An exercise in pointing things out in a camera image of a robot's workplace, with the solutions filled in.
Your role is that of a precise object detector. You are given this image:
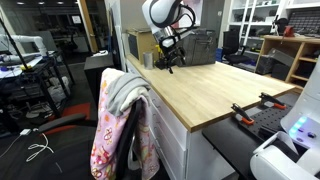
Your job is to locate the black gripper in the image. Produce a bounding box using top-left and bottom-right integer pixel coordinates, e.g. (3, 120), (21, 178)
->
(158, 39), (188, 75)

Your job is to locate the grey towel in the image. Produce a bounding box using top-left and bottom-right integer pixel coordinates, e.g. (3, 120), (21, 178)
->
(106, 72), (152, 118)

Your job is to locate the black swivel chair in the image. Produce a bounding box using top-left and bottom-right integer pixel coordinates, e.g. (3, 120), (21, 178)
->
(222, 29), (252, 66)

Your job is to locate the black office chair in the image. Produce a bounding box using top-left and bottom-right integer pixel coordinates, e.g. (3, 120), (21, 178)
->
(0, 99), (148, 180)

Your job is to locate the silver metal cup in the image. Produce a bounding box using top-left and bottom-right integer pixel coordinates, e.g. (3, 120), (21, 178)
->
(142, 51), (155, 71)

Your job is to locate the grey fabric storage basket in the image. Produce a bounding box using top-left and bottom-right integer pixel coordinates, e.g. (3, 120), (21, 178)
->
(175, 28), (218, 68)

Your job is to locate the brown cardboard box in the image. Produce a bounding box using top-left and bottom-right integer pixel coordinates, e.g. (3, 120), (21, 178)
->
(126, 27), (161, 66)

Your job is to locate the blue bin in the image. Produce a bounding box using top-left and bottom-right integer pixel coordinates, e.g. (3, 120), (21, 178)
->
(215, 46), (224, 63)

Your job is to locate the white drawer cabinet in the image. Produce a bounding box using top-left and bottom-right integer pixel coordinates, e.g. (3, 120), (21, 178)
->
(125, 59), (236, 180)

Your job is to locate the small black cabinet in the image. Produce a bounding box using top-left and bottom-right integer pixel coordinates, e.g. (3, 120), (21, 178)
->
(83, 52), (116, 108)

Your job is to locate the black orange bar clamp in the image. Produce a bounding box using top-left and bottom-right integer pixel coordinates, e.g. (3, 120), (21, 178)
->
(230, 102), (256, 127)
(258, 92), (287, 111)

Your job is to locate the black storage bin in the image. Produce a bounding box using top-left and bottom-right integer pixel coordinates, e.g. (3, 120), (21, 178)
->
(271, 61), (293, 81)
(255, 54), (276, 75)

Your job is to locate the white shelving rack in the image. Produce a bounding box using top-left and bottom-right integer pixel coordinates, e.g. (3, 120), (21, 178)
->
(226, 0), (289, 56)

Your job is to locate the pink patterned blanket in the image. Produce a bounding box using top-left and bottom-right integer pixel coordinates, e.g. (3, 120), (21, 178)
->
(89, 67), (161, 180)

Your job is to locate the grey flat box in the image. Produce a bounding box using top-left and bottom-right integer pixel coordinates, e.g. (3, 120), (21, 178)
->
(267, 46), (297, 67)

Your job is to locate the red tool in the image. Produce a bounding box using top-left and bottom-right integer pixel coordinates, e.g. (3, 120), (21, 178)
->
(283, 23), (297, 37)

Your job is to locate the wooden shelf unit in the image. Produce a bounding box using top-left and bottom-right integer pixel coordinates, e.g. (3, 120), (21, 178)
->
(254, 33), (320, 92)

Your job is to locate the black equipment cart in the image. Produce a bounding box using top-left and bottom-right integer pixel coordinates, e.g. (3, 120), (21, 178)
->
(0, 49), (76, 129)

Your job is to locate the black tripod pole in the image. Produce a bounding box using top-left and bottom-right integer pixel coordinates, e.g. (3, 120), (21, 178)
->
(0, 18), (33, 73)

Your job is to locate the white power adapter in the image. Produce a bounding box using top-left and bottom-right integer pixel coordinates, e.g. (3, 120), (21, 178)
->
(19, 128), (33, 137)

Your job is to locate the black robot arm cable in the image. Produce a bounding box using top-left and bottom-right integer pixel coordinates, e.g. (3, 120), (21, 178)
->
(179, 2), (198, 39)

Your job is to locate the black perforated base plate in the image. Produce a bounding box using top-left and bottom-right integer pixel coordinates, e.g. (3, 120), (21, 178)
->
(238, 99), (296, 142)

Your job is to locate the white pipe frame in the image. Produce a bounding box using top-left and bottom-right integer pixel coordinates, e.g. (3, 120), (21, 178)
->
(0, 34), (48, 58)

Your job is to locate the white cable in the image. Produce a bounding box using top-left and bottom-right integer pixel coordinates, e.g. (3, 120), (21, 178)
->
(25, 132), (56, 164)

